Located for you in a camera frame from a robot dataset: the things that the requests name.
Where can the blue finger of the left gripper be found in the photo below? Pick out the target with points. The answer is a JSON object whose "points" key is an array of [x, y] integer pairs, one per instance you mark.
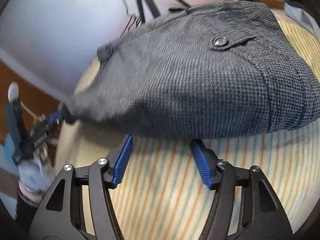
{"points": [[55, 118]]}

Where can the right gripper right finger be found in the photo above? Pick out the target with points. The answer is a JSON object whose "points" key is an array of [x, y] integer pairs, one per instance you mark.
{"points": [[206, 161]]}

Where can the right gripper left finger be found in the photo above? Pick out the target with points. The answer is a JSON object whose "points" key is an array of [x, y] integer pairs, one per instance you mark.
{"points": [[118, 159]]}

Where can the grey checked woven pants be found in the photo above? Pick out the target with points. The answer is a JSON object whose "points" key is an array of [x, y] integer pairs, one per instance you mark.
{"points": [[219, 70]]}

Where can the white gloved left hand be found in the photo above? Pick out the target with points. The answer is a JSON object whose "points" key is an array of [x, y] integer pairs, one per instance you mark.
{"points": [[37, 173]]}

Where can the striped yellow bed sheet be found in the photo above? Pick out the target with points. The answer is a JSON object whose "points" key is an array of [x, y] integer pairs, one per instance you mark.
{"points": [[272, 176]]}

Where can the light blue folded cloth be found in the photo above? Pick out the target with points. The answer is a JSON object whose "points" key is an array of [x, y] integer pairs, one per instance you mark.
{"points": [[304, 19]]}

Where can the white round wall hook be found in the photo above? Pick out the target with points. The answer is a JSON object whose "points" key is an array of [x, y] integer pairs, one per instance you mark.
{"points": [[13, 92]]}

